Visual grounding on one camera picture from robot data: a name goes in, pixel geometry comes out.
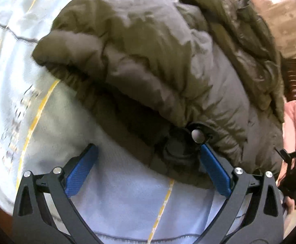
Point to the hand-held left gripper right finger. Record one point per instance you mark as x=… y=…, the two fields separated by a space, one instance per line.
x=215 y=170

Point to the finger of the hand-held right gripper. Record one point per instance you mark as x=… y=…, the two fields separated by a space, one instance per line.
x=284 y=155

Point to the brown hooded puffer jacket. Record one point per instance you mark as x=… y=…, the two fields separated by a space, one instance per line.
x=150 y=56

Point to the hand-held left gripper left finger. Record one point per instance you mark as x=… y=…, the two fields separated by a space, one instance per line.
x=81 y=169

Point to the cartoon cat printed bed sheet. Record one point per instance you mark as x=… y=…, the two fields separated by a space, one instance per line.
x=125 y=208

